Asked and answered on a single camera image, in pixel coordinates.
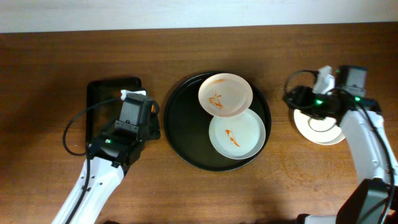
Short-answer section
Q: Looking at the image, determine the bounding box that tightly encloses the cream white plate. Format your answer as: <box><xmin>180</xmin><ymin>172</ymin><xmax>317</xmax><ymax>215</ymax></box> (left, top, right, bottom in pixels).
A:
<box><xmin>294</xmin><ymin>110</ymin><xmax>345</xmax><ymax>145</ymax></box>

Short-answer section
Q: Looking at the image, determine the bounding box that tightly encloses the pinkish plate with sauce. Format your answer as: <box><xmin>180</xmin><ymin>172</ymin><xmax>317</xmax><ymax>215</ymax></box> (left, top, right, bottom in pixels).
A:
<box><xmin>198</xmin><ymin>73</ymin><xmax>253</xmax><ymax>118</ymax></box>

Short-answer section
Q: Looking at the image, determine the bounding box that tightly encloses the grey-white plate with sauce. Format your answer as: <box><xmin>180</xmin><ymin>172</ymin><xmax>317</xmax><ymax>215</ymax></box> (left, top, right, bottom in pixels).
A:
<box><xmin>209</xmin><ymin>109</ymin><xmax>267</xmax><ymax>160</ymax></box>

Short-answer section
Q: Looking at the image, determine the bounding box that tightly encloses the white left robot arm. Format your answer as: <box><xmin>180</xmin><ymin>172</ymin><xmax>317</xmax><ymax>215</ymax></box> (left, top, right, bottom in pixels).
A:
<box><xmin>52</xmin><ymin>103</ymin><xmax>160</xmax><ymax>223</ymax></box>

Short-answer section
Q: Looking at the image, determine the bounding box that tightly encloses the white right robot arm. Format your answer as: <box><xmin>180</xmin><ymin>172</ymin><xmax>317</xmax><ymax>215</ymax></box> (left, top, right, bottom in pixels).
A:
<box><xmin>283</xmin><ymin>86</ymin><xmax>397</xmax><ymax>223</ymax></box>

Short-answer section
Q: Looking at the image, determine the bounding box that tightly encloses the rectangular black tray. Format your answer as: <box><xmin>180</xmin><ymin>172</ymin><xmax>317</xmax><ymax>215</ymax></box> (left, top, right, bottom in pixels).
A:
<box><xmin>86</xmin><ymin>77</ymin><xmax>147</xmax><ymax>145</ymax></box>

